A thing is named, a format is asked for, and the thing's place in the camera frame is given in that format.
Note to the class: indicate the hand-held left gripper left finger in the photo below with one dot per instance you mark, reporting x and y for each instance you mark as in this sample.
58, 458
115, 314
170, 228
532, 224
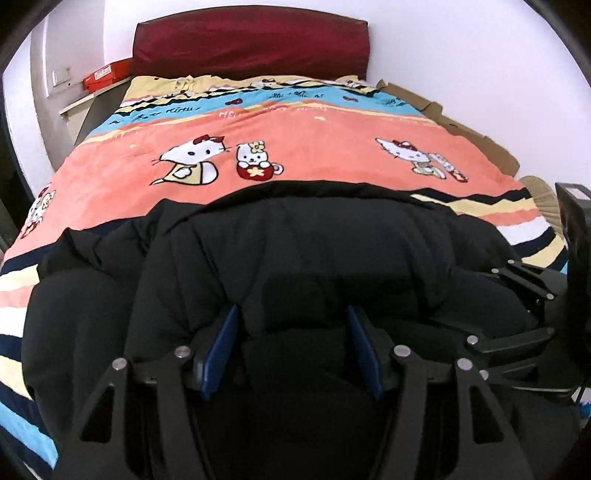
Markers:
221, 350

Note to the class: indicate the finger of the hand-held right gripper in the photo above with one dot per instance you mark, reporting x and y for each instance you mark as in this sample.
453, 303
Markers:
512, 344
535, 281

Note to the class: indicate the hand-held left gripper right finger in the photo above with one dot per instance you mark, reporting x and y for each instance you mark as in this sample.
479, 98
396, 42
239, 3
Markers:
364, 350

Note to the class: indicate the black hooded puffer jacket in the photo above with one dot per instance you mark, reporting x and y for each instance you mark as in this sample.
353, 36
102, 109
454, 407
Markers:
300, 258

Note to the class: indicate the brown cardboard sheet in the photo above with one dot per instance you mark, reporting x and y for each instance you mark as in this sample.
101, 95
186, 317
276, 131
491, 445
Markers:
480, 134

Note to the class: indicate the cartoon cat printed blanket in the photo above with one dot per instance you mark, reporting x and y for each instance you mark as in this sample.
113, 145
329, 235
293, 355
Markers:
323, 134

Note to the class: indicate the white bedside table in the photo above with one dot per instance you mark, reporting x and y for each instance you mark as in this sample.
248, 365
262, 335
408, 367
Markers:
85, 115

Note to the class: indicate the red flat box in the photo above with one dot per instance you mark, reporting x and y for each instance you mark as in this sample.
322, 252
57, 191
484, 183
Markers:
106, 77

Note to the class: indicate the dark red padded headboard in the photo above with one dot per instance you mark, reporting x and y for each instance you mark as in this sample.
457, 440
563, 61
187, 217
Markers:
249, 41

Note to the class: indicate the white wall switch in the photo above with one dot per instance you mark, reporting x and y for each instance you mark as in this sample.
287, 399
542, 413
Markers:
61, 76

